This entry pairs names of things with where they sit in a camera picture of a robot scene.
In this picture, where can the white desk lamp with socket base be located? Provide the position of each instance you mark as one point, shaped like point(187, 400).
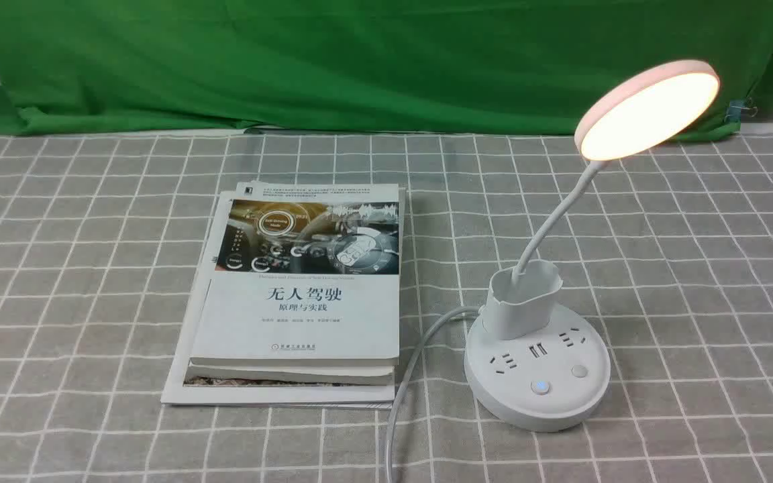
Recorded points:
point(529, 360)

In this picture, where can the top white self-driving book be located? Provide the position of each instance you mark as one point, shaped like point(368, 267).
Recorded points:
point(299, 308)

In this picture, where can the bottom thin white magazine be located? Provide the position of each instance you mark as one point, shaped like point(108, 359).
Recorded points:
point(188, 376)

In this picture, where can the green backdrop cloth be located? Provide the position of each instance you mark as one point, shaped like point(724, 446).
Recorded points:
point(499, 67)

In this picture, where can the grey white checked tablecloth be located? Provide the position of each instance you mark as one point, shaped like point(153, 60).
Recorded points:
point(669, 255)

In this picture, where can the blue binder clip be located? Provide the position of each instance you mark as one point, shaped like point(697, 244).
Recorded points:
point(741, 110)

